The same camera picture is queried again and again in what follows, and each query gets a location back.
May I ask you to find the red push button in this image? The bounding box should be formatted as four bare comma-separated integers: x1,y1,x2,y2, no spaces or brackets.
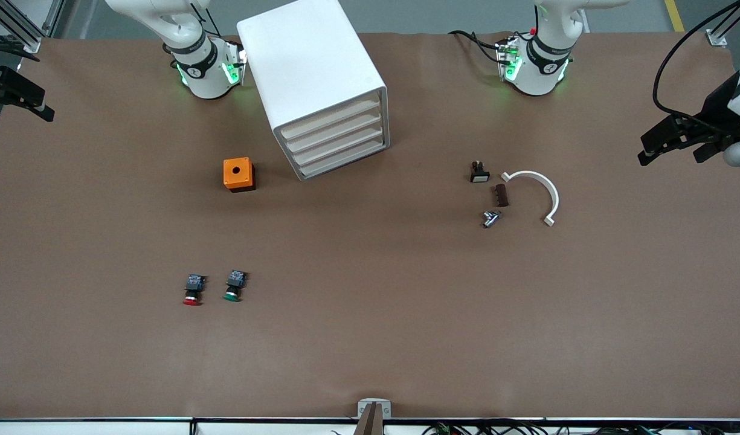
182,274,206,306

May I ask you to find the green push button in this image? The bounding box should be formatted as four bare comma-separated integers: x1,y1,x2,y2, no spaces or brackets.
222,270,248,302

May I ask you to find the orange box with hole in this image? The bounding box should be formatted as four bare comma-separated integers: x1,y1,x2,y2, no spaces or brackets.
223,157,256,193

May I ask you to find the brown table cover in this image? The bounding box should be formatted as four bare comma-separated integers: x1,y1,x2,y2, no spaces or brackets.
0,30,740,422

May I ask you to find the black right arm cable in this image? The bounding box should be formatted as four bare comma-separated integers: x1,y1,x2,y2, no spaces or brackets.
0,36,42,63

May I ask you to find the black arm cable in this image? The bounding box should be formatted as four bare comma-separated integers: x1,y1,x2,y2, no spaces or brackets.
652,0,740,121
0,36,42,63

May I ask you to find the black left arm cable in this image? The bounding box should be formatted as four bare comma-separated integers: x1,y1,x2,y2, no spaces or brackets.
652,0,740,121

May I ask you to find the aluminium frame profile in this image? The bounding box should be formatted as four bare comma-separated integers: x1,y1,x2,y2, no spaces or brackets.
706,0,740,47
0,0,65,54

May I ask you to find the white curved plastic bracket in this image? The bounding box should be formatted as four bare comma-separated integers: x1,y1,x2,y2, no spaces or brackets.
501,170,560,227

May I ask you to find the black right base cable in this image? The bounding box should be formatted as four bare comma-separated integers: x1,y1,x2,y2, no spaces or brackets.
198,3,224,38

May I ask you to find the black base cable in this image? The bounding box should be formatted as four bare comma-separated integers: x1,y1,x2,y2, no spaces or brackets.
448,29,504,63
198,3,224,38

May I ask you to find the black left base cable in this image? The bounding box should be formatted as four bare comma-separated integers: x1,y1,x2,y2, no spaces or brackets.
448,29,504,63

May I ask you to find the white table edge rail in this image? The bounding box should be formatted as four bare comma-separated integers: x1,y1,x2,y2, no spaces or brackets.
0,416,740,435

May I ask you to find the black cable bundle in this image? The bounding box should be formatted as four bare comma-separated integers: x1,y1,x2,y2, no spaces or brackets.
330,422,740,435

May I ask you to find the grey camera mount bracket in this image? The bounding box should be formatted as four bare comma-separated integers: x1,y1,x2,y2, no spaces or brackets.
357,398,392,435

